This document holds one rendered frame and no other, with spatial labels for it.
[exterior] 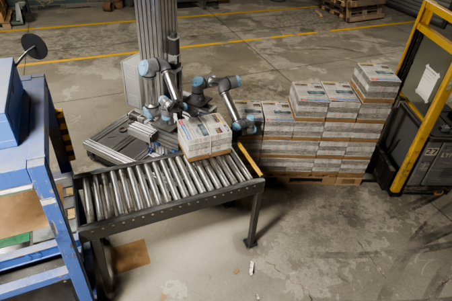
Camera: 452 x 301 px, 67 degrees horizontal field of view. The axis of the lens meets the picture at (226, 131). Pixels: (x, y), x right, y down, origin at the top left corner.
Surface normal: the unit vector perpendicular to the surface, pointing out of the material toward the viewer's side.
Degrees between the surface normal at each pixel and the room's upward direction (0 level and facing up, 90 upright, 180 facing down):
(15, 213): 0
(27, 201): 0
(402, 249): 0
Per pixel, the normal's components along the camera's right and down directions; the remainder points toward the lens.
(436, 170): 0.03, 0.60
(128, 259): 0.05, -0.80
